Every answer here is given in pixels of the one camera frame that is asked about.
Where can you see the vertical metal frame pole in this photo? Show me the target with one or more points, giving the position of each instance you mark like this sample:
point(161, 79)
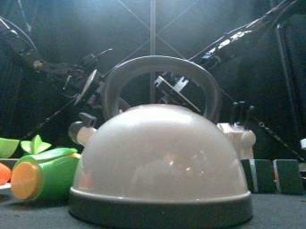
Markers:
point(153, 44)

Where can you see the green leaf toy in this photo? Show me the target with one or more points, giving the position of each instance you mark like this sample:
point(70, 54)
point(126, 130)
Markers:
point(37, 145)

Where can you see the dark green sponge block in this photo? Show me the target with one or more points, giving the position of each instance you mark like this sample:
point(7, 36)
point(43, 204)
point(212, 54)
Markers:
point(263, 176)
point(289, 176)

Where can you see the white dome toy kettle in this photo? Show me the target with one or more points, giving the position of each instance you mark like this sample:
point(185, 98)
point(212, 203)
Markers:
point(160, 155)

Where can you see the white toy knife block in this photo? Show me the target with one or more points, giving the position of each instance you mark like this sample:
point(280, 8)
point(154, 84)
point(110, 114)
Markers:
point(244, 140)

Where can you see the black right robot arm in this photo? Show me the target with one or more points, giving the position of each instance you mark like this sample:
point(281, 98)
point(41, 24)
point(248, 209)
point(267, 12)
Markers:
point(240, 38)

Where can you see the orange toy fruit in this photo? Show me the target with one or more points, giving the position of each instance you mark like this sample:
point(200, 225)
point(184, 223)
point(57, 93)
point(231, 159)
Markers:
point(3, 173)

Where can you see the small white object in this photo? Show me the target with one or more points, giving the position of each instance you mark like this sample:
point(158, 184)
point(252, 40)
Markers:
point(304, 144)

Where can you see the green cup with orange lid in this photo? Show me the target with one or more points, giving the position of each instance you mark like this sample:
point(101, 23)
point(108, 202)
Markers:
point(52, 176)

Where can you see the light green toy bowl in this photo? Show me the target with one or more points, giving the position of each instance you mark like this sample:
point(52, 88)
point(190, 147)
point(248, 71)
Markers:
point(7, 147)

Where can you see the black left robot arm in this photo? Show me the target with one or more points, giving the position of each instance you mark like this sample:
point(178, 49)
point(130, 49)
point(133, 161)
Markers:
point(25, 50)

